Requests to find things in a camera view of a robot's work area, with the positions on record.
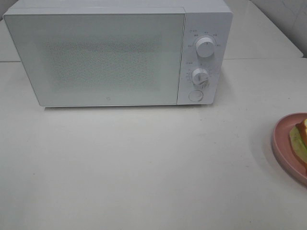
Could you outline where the round white door button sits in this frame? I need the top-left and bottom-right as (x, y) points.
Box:
(189, 90), (203, 102)

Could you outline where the white microwave door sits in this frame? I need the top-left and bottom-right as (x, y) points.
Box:
(5, 13), (185, 107)

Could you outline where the pink round plate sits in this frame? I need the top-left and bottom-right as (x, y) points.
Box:
(272, 113), (307, 186)

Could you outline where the sandwich with lettuce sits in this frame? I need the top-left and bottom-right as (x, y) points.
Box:
(289, 119), (307, 171)

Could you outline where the lower white timer knob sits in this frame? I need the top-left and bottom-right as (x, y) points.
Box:
(191, 69), (209, 85)

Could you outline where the upper white power knob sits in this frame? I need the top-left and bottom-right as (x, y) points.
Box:
(195, 35), (215, 58)

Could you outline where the white microwave oven body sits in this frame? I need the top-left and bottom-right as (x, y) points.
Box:
(3, 0), (233, 105)

